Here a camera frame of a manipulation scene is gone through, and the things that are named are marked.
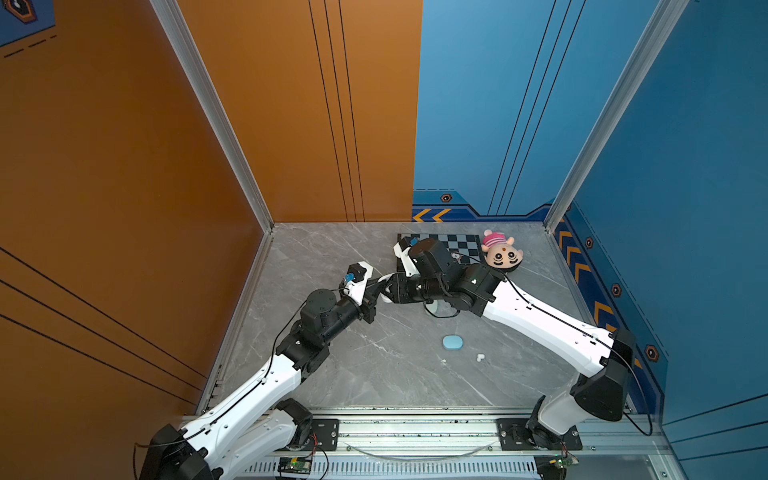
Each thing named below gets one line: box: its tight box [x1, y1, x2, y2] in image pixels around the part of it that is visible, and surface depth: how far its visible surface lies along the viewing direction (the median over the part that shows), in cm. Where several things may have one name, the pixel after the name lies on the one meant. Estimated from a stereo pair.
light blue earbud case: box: [442, 335, 464, 351], surface depth 89 cm
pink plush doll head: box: [481, 230, 524, 269], surface depth 104 cm
